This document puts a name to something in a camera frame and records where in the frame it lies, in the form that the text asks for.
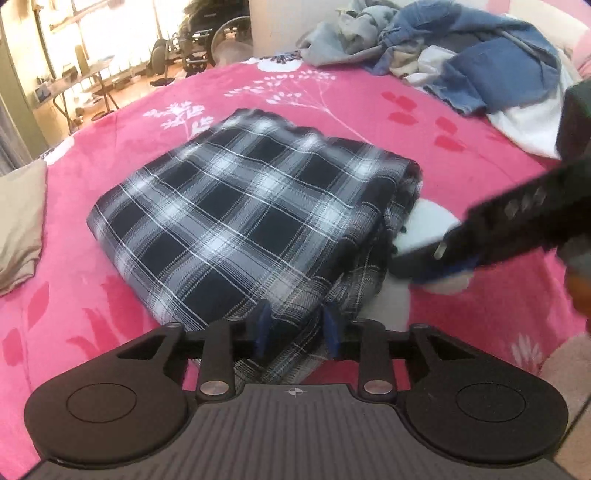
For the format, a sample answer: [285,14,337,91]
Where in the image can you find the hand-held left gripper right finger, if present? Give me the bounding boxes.
[322,304,469,401]

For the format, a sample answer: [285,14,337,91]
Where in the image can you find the folding table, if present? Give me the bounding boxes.
[34,55,121,134]

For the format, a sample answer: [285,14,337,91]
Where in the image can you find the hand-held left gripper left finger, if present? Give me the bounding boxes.
[115,299,272,401]

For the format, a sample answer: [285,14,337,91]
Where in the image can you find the pink floral blanket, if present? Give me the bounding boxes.
[0,0,591,480]

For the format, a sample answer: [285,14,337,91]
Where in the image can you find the grey sweatshirt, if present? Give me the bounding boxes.
[298,0,407,65]

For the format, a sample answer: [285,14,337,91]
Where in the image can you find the dark grey garment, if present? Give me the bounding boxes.
[427,25,513,51]

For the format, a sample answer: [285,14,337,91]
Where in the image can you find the black white plaid shirt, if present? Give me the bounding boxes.
[88,108,423,386]

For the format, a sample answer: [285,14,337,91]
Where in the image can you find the blue denim jeans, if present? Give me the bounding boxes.
[369,0,564,117]

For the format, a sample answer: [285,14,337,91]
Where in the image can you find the white cloth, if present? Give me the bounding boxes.
[406,46,575,160]

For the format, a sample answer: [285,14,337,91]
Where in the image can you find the grey curtain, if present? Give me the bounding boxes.
[0,99,35,176]

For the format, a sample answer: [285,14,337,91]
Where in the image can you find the black wheelchair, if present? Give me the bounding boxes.
[148,0,252,86]

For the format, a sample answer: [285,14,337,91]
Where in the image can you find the olive green cabinet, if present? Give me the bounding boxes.
[0,41,42,158]

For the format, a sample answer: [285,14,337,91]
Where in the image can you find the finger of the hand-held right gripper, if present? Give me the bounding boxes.
[392,156,591,284]

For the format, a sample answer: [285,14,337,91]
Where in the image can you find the folded beige cloth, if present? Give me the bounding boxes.
[0,159,49,296]

